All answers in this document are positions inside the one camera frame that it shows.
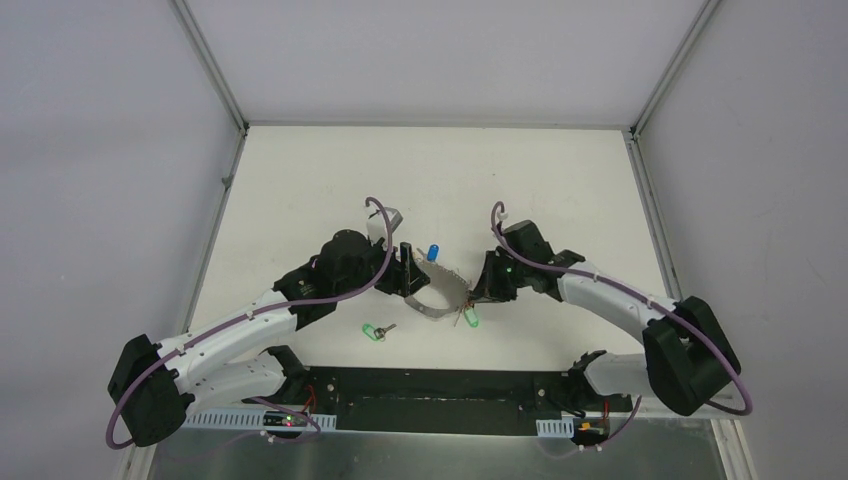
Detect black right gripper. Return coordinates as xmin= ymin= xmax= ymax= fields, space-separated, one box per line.
xmin=468 ymin=250 xmax=530 ymax=303

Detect large green tag key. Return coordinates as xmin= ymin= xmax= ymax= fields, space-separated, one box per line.
xmin=463 ymin=307 xmax=479 ymax=328

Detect large blue tag keys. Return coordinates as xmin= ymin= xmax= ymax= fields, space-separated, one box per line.
xmin=426 ymin=244 xmax=440 ymax=262

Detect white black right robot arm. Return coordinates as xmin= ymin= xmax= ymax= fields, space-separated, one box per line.
xmin=470 ymin=218 xmax=753 ymax=416

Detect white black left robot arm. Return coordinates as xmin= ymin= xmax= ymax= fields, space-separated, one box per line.
xmin=105 ymin=230 xmax=430 ymax=450

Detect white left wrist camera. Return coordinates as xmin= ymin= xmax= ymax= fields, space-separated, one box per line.
xmin=366 ymin=207 xmax=403 ymax=244

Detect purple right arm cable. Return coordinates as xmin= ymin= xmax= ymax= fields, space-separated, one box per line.
xmin=490 ymin=201 xmax=755 ymax=417

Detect black robot base mount plate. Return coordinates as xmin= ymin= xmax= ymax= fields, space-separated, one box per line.
xmin=265 ymin=367 xmax=634 ymax=436

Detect white slotted cable duct right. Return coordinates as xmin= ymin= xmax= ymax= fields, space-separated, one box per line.
xmin=535 ymin=418 xmax=574 ymax=439

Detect white slotted cable duct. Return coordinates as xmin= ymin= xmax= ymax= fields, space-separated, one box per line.
xmin=535 ymin=418 xmax=574 ymax=439
xmin=182 ymin=408 xmax=315 ymax=432

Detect aluminium frame rail right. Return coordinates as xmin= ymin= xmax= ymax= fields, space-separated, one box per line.
xmin=622 ymin=0 xmax=724 ymax=298

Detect aluminium frame rail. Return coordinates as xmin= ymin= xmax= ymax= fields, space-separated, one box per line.
xmin=169 ymin=1 xmax=249 ymax=333
xmin=622 ymin=0 xmax=724 ymax=298

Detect white slotted cable duct left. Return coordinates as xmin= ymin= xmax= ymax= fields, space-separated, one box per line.
xmin=182 ymin=408 xmax=315 ymax=432

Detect aluminium frame rail left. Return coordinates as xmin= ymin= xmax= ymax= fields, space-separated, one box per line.
xmin=169 ymin=1 xmax=249 ymax=333

